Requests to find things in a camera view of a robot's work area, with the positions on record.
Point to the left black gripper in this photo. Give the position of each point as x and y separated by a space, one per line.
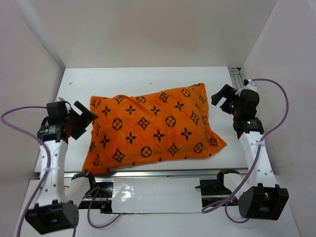
85 118

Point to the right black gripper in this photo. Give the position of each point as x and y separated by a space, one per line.
227 92

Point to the orange patterned pillowcase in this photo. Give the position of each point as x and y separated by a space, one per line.
138 130

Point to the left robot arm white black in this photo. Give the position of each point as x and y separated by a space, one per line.
56 206

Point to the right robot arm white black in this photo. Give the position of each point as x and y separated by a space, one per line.
259 194

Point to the white cover plate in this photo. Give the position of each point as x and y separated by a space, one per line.
156 195

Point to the aluminium side rail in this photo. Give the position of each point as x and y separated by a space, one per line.
235 77

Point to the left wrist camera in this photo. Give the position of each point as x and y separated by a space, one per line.
58 109

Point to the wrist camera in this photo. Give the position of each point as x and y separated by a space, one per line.
249 84
58 109

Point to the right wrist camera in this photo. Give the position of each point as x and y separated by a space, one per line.
249 84

